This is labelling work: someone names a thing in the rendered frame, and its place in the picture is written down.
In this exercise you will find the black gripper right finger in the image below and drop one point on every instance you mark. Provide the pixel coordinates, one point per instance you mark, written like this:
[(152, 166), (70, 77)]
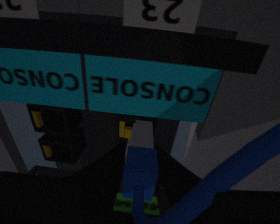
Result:
[(175, 182)]

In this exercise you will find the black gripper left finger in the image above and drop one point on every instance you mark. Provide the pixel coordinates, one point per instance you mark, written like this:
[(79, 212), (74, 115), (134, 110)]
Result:
[(85, 197)]

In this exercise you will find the blue cable with plug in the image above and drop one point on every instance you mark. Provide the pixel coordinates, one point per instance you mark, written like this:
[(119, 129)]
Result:
[(141, 173)]

